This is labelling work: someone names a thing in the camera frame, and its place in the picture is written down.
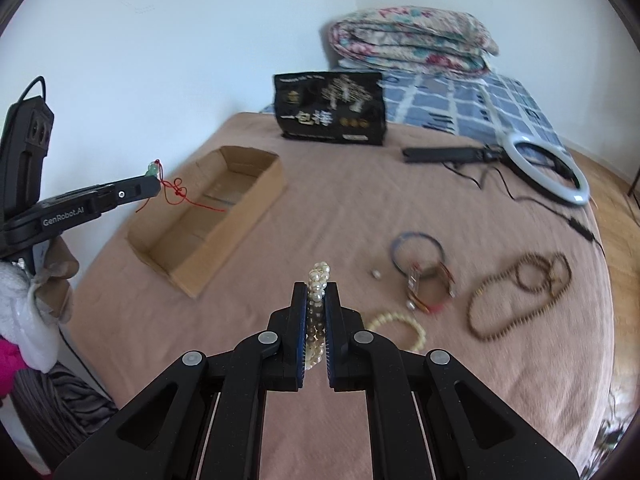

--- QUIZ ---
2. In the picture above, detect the jade pendant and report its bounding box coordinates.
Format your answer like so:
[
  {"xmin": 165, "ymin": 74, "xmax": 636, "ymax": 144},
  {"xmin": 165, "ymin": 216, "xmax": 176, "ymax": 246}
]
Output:
[{"xmin": 144, "ymin": 159, "xmax": 226, "ymax": 214}]

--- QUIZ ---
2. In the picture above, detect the cream bead bracelet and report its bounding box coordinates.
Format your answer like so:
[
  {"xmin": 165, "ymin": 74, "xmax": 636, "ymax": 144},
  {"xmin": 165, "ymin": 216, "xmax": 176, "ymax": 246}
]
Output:
[{"xmin": 366, "ymin": 310, "xmax": 428, "ymax": 354}]

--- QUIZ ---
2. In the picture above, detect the pink brown blanket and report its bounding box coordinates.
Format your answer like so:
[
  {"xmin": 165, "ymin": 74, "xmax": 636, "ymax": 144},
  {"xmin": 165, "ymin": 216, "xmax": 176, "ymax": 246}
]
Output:
[{"xmin": 68, "ymin": 113, "xmax": 614, "ymax": 467}]

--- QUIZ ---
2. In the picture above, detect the white gloved hand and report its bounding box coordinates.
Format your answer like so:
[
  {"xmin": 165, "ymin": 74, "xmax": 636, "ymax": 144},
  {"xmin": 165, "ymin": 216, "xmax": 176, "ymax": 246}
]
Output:
[{"xmin": 1, "ymin": 236, "xmax": 79, "ymax": 373}]

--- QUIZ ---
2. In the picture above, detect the open cardboard box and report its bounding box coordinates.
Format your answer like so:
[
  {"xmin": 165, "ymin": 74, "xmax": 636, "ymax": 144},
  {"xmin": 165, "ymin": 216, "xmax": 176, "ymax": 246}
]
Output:
[{"xmin": 127, "ymin": 145, "xmax": 285, "ymax": 298}]

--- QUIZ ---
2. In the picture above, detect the folded floral quilt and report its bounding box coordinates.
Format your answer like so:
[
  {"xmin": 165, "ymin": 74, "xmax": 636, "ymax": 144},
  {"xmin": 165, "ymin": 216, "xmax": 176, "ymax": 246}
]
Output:
[{"xmin": 328, "ymin": 6, "xmax": 500, "ymax": 78}]

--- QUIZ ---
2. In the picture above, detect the blue bangle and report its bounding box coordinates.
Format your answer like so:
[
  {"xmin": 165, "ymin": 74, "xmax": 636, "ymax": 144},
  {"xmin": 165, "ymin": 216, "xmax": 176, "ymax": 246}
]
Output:
[{"xmin": 390, "ymin": 231, "xmax": 447, "ymax": 276}]

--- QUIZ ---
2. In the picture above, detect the amber bracelet with red cord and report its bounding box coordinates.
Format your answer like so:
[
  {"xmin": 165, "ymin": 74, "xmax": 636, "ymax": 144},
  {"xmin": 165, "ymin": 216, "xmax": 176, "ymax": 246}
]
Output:
[{"xmin": 404, "ymin": 262, "xmax": 458, "ymax": 316}]

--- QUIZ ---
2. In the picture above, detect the dark striped fabric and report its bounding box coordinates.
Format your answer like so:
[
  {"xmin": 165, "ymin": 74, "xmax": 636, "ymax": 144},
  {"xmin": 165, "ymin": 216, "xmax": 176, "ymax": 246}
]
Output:
[{"xmin": 10, "ymin": 363, "xmax": 117, "ymax": 470}]

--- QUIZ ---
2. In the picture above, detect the white pearl bracelet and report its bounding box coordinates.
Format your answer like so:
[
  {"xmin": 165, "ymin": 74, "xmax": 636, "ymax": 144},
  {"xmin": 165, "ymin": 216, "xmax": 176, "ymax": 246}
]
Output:
[{"xmin": 302, "ymin": 260, "xmax": 332, "ymax": 372}]

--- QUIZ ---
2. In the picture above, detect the brown wooden bead necklace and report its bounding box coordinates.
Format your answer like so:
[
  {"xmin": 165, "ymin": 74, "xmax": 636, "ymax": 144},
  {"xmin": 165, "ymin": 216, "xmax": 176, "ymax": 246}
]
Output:
[{"xmin": 466, "ymin": 250, "xmax": 573, "ymax": 343}]

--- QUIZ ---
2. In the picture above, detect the white ring light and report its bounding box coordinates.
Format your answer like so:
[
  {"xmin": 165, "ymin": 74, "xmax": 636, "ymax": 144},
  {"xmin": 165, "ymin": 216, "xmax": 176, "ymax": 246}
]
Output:
[{"xmin": 500, "ymin": 133, "xmax": 590, "ymax": 207}]

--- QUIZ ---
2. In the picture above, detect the black folded tripod stand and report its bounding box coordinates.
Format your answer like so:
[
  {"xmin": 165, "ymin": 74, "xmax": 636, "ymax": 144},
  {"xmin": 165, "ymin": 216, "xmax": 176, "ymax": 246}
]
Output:
[{"xmin": 401, "ymin": 146, "xmax": 503, "ymax": 165}]

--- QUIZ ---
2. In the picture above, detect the black snack bag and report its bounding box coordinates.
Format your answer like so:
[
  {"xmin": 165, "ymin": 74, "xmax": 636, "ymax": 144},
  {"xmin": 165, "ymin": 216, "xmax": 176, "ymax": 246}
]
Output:
[{"xmin": 273, "ymin": 72, "xmax": 387, "ymax": 146}]

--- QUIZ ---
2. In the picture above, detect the blue plaid bed sheet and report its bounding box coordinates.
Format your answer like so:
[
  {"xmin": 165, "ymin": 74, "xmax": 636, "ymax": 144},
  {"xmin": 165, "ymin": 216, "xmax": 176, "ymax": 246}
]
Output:
[{"xmin": 259, "ymin": 68, "xmax": 566, "ymax": 150}]

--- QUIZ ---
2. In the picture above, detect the pink cloth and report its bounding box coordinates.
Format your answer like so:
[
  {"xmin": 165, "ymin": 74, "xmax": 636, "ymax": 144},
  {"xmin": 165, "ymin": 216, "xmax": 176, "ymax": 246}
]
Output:
[{"xmin": 0, "ymin": 338, "xmax": 27, "ymax": 399}]

